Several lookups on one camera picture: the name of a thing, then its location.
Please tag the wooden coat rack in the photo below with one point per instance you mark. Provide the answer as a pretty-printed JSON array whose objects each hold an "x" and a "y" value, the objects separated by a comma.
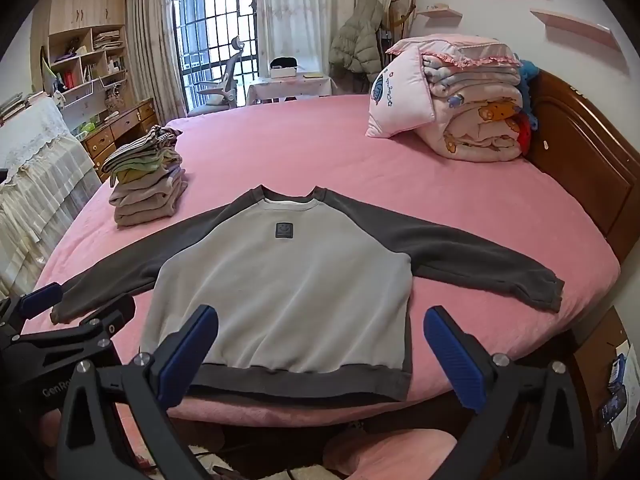
[{"x": 400, "y": 15}]

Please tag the folded cartoon print quilt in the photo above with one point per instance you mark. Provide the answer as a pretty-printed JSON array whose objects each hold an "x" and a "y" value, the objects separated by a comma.
[{"x": 475, "y": 120}]

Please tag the grey two-tone sweatshirt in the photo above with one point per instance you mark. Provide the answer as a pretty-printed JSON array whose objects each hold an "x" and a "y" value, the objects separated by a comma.
[{"x": 285, "y": 285}]

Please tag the wooden headboard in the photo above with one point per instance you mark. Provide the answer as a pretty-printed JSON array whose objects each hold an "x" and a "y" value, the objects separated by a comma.
[{"x": 575, "y": 160}]

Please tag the barred window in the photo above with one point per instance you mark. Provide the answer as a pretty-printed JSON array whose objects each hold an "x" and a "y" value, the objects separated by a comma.
[{"x": 215, "y": 25}]

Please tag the wooden desk with drawers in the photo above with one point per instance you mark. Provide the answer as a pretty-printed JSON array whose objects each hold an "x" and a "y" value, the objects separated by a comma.
[{"x": 120, "y": 135}]

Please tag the wooden bookshelf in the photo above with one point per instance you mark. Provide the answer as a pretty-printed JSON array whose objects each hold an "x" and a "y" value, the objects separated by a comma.
[{"x": 85, "y": 45}]

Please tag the beige puffer coat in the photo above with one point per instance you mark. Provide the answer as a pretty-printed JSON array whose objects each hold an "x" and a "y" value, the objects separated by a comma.
[{"x": 357, "y": 35}]

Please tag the pink printed pillow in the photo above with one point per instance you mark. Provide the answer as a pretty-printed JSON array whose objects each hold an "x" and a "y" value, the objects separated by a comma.
[{"x": 400, "y": 100}]

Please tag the blue soft toy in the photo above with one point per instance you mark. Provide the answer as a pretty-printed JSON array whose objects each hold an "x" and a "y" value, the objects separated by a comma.
[{"x": 527, "y": 80}]

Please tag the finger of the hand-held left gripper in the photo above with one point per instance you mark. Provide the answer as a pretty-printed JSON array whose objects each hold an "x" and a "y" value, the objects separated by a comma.
[
  {"x": 107, "y": 317},
  {"x": 42, "y": 297}
]

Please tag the beige curtain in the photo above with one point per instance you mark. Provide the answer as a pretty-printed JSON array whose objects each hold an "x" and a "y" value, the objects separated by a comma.
[
  {"x": 150, "y": 35},
  {"x": 300, "y": 10}
]

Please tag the pink bed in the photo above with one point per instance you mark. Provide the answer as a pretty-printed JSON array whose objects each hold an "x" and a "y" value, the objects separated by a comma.
[{"x": 325, "y": 150}]

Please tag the wooden nightstand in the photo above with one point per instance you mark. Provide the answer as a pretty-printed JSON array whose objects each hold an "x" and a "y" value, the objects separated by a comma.
[{"x": 590, "y": 360}]

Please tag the small table with tablecloth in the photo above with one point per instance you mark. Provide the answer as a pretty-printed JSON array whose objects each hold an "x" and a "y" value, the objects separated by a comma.
[{"x": 287, "y": 90}]

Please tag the large pink wall shelf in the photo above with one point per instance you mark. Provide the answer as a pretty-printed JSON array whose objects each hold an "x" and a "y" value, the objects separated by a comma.
[{"x": 575, "y": 27}]

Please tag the lace covered furniture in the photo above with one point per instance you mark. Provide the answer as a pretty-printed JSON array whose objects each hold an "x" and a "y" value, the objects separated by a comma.
[{"x": 35, "y": 170}]

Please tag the grey office chair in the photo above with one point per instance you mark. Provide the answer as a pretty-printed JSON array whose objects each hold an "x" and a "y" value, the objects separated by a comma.
[{"x": 222, "y": 80}]

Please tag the stack of books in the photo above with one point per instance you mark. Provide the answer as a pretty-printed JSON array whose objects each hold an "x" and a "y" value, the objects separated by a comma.
[{"x": 15, "y": 107}]

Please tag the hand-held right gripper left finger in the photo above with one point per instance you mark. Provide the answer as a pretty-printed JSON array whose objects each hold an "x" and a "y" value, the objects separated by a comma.
[{"x": 187, "y": 355}]

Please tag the small pink wall shelf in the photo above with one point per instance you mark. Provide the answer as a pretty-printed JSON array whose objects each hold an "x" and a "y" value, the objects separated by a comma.
[{"x": 440, "y": 11}]

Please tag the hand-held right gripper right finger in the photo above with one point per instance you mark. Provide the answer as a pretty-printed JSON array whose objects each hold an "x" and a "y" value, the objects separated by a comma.
[{"x": 455, "y": 360}]

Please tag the stack of folded clothes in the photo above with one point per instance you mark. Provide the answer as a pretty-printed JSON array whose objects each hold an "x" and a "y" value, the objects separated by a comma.
[{"x": 145, "y": 190}]

